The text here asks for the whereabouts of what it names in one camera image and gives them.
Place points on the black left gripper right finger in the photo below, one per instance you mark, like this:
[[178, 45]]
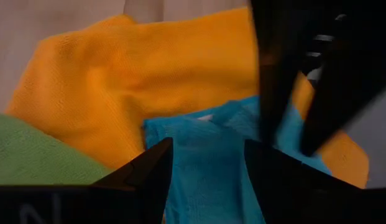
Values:
[[320, 205]]

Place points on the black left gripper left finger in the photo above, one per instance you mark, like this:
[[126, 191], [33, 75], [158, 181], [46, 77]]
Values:
[[87, 205]]

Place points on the blue microfiber towel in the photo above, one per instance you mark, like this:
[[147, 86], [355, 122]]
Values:
[[205, 161]]

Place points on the orange microfiber towel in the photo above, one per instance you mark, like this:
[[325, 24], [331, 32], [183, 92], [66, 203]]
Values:
[[133, 77]]

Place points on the green microfiber towel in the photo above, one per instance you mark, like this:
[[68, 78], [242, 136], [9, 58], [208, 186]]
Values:
[[34, 155]]

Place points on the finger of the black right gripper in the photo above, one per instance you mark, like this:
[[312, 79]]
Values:
[[275, 93], [335, 105]]

